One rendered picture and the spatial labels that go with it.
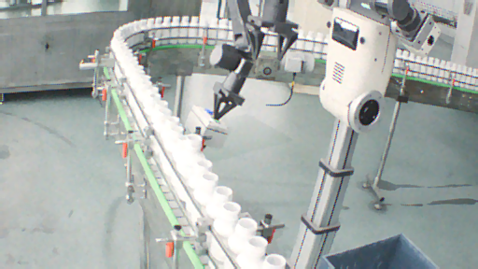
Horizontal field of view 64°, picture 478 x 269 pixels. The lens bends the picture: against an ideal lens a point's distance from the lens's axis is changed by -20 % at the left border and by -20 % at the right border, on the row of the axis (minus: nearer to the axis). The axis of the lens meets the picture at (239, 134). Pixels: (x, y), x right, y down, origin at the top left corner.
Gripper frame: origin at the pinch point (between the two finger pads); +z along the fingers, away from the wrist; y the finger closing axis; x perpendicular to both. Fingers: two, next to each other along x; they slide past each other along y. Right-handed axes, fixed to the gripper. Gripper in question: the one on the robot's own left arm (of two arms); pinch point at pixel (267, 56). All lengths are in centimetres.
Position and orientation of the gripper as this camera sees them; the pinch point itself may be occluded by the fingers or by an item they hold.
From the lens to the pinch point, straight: 108.1
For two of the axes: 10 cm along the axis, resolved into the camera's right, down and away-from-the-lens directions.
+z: -1.5, 9.0, 4.0
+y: 9.1, -0.4, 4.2
